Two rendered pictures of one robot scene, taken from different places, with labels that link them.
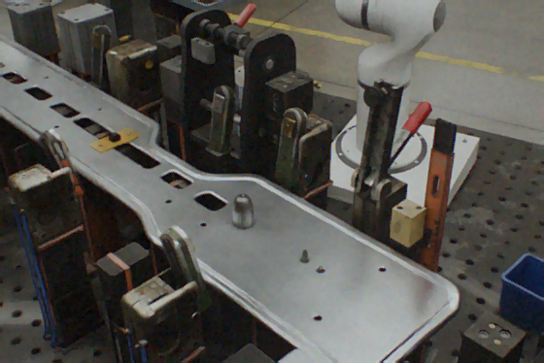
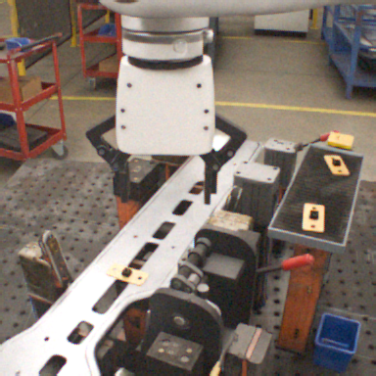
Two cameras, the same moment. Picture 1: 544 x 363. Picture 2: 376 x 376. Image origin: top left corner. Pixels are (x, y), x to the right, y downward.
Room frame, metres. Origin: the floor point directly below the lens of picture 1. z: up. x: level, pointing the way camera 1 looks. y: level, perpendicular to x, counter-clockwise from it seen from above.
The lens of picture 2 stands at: (0.93, -0.44, 1.65)
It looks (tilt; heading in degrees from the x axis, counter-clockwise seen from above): 32 degrees down; 67
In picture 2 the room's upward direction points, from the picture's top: straight up
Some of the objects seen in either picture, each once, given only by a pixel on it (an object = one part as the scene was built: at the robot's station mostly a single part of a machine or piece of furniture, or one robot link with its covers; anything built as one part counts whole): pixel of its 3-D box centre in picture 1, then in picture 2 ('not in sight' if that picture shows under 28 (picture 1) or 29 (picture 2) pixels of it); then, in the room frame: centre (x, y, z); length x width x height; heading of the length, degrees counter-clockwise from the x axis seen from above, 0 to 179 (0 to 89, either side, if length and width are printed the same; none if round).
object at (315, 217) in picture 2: not in sight; (313, 215); (1.41, 0.12, 1.17); 0.08 x 0.04 x 0.01; 53
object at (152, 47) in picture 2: not in sight; (167, 40); (1.09, -0.01, 1.54); 0.09 x 0.08 x 0.03; 157
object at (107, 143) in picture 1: (115, 138); (126, 272); (1.10, 0.28, 1.01); 0.08 x 0.04 x 0.01; 133
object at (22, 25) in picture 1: (44, 74); (276, 198); (1.64, 0.57, 0.88); 0.11 x 0.10 x 0.36; 134
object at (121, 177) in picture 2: not in sight; (114, 170); (1.03, 0.01, 1.40); 0.03 x 0.03 x 0.07; 67
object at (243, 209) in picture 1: (243, 213); not in sight; (0.85, 0.04, 1.02); 0.03 x 0.03 x 0.07
